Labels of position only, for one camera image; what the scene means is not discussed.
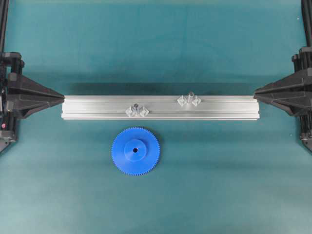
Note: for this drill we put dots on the clear mount block right shaft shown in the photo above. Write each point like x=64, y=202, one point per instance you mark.
x=182, y=101

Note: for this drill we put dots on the long aluminium extrusion rail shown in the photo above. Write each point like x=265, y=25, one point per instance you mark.
x=161, y=108

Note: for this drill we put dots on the clear mount block left shaft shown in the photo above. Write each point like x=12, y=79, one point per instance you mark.
x=142, y=112

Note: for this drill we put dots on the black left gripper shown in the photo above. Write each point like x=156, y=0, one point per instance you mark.
x=16, y=83

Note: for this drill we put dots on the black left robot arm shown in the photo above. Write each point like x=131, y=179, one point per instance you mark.
x=20, y=97

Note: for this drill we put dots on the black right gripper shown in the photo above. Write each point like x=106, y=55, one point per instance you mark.
x=302, y=60

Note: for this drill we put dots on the tall steel shaft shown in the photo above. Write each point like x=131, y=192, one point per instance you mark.
x=190, y=97

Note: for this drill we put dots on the clear mount block shaft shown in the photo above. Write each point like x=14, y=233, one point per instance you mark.
x=182, y=101
x=142, y=112

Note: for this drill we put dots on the large blue plastic gear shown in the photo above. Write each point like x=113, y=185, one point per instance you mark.
x=135, y=151

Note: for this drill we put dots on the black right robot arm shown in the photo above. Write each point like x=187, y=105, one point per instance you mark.
x=293, y=94

